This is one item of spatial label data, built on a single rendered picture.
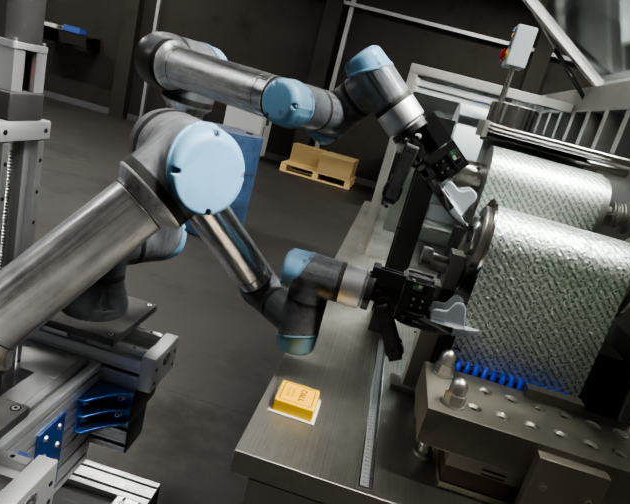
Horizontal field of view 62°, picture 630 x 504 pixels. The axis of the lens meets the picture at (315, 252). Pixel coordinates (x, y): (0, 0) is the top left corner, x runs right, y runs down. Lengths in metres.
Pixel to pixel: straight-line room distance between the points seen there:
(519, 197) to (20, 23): 0.96
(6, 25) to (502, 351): 0.98
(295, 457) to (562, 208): 0.73
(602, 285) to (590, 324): 0.07
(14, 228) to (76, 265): 0.42
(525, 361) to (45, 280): 0.78
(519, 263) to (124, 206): 0.64
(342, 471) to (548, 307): 0.44
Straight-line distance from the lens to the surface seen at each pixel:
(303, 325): 0.97
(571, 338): 1.03
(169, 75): 1.10
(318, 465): 0.86
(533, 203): 1.20
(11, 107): 1.02
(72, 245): 0.72
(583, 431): 0.97
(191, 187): 0.70
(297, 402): 0.93
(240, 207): 4.77
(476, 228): 0.97
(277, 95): 0.89
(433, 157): 0.97
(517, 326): 1.00
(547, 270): 0.98
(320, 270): 0.93
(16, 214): 1.12
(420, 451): 0.96
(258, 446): 0.86
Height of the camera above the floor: 1.42
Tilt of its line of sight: 16 degrees down
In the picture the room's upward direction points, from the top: 15 degrees clockwise
